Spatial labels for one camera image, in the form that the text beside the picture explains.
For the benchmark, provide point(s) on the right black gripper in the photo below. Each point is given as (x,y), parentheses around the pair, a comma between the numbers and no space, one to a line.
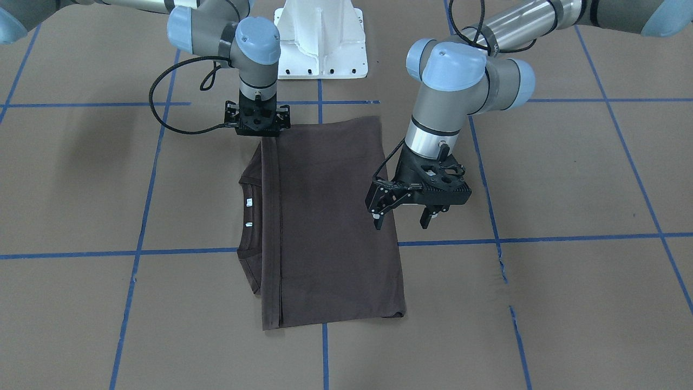
(231,113)

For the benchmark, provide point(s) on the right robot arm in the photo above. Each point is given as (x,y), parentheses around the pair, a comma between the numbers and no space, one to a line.
(221,31)

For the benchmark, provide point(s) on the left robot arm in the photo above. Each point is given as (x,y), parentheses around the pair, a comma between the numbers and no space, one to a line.
(469,73)

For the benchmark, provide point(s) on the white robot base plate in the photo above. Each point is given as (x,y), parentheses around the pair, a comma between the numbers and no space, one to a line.
(321,40)

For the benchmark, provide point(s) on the dark brown t-shirt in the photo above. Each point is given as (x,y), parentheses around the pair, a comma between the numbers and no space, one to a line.
(309,248)

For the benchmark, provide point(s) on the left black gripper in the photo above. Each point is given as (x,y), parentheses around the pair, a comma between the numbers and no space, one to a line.
(401,172)

